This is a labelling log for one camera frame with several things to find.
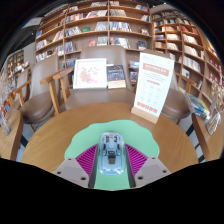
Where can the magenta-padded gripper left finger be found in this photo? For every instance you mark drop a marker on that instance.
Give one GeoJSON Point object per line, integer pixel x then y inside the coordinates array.
{"type": "Point", "coordinates": [86, 160]}

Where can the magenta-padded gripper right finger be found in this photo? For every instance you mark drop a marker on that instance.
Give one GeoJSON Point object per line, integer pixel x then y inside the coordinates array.
{"type": "Point", "coordinates": [136, 160]}

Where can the transparent computer mouse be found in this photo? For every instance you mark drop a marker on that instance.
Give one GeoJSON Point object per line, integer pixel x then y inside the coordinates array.
{"type": "Point", "coordinates": [111, 153]}

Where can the green round mouse pad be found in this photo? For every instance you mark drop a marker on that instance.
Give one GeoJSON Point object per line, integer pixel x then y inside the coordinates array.
{"type": "Point", "coordinates": [136, 133]}

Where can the brown armchair with wooden arms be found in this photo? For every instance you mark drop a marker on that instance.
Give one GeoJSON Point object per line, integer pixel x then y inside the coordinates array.
{"type": "Point", "coordinates": [36, 106]}
{"type": "Point", "coordinates": [173, 103]}
{"type": "Point", "coordinates": [100, 98]}

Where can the white sign on wooden base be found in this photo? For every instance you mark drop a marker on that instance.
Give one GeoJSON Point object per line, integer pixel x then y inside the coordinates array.
{"type": "Point", "coordinates": [153, 85]}

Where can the colourful magazine stack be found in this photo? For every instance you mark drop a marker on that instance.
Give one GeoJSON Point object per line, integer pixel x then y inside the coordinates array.
{"type": "Point", "coordinates": [197, 106]}

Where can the white framed picture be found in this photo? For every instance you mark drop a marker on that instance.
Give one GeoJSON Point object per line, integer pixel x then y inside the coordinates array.
{"type": "Point", "coordinates": [90, 74]}

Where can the dark book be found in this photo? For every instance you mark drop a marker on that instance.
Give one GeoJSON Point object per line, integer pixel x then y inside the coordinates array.
{"type": "Point", "coordinates": [116, 74]}

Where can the small wooden bookshelf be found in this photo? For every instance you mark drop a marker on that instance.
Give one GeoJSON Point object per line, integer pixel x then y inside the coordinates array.
{"type": "Point", "coordinates": [15, 63]}

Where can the wooden bookshelf with books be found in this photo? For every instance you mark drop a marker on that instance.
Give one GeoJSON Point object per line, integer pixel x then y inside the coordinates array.
{"type": "Point", "coordinates": [190, 46]}
{"type": "Point", "coordinates": [93, 28]}

